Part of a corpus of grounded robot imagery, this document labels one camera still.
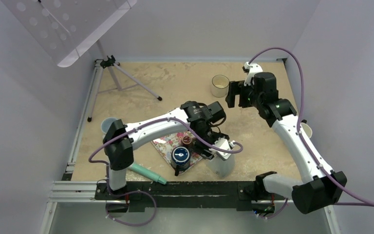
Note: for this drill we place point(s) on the teal cylindrical bottle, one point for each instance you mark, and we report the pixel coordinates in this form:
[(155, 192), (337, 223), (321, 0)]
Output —
[(140, 170)]

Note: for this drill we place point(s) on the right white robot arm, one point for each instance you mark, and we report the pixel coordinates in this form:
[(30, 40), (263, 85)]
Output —
[(316, 189)]

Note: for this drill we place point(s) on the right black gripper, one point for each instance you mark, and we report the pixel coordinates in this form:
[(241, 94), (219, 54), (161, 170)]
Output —
[(237, 87)]

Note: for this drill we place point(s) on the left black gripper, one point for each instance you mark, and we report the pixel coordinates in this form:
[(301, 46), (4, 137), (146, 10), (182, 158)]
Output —
[(200, 148)]

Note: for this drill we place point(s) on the aluminium frame rail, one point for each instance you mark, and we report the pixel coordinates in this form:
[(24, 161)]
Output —
[(86, 191)]

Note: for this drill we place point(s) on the dark blue mug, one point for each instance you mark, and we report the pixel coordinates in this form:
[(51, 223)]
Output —
[(180, 159)]

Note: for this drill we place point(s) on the perforated clear panel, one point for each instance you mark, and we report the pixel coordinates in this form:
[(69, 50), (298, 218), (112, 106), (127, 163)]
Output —
[(66, 29)]

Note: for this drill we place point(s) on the grey mug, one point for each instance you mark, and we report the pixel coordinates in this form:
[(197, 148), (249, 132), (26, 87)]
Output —
[(106, 123)]

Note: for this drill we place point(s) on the cream mug black handle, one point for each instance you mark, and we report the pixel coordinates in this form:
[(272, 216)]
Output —
[(219, 86)]

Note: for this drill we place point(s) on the silver wedge box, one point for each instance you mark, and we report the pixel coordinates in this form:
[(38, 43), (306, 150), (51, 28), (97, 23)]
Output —
[(221, 167)]

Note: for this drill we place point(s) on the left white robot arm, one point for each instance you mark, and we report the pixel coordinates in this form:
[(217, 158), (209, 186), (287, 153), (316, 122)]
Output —
[(121, 140)]

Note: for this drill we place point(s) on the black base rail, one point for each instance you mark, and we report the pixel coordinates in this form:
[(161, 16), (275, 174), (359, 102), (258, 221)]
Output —
[(237, 195)]

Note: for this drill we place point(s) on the brown small mug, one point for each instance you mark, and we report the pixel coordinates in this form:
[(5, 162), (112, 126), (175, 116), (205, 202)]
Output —
[(188, 142)]

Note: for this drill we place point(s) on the silver tripod stand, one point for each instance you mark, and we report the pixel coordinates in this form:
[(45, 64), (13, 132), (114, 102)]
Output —
[(111, 64)]

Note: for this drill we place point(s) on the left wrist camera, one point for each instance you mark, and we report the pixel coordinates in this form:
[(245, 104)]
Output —
[(224, 147)]

